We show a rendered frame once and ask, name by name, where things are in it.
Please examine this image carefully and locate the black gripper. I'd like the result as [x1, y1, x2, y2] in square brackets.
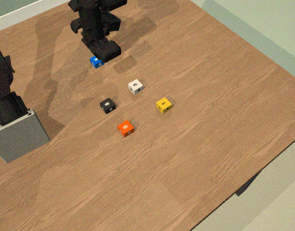
[70, 18, 121, 63]

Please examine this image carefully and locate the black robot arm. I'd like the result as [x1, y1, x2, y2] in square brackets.
[0, 0, 127, 126]

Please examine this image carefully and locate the blue block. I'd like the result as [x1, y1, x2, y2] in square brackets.
[90, 56, 104, 68]

